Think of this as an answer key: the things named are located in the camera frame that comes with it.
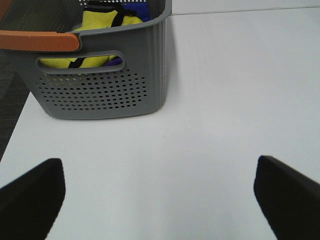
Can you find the orange chair armrest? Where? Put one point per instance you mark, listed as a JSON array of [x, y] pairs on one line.
[[38, 41]]

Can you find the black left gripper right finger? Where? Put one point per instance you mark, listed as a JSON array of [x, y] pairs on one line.
[[289, 200]]

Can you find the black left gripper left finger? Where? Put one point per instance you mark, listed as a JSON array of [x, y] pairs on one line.
[[30, 204]]

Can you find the grey perforated plastic basket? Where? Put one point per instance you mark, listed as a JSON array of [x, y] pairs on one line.
[[137, 86]]

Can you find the blue cloth in basket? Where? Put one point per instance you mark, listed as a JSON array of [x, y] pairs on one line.
[[137, 10]]

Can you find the yellow cloth in basket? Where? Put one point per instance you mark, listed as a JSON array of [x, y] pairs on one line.
[[97, 15]]

